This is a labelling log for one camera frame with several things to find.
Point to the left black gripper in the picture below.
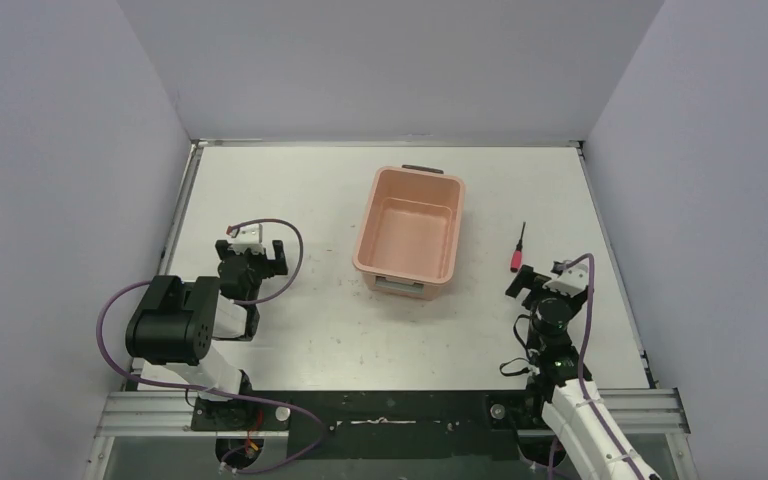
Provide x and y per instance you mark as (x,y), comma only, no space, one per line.
(250,257)

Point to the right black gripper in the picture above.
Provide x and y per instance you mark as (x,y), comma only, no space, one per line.
(526,281)

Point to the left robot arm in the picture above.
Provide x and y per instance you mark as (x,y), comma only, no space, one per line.
(176,322)

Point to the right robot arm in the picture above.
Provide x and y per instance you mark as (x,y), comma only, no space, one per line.
(561,391)

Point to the pink plastic bin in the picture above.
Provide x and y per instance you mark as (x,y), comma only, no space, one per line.
(408,239)

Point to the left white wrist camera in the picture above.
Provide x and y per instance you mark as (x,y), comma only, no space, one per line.
(246,239)

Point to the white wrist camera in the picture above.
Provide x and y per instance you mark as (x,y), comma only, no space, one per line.
(246,239)
(568,280)

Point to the red handled screwdriver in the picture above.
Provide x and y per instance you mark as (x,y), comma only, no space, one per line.
(517,256)

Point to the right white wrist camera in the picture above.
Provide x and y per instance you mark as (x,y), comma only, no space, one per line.
(568,280)

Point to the aluminium front rail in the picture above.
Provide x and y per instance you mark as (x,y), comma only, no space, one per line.
(169,413)

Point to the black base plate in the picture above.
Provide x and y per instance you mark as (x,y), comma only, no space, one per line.
(379,425)

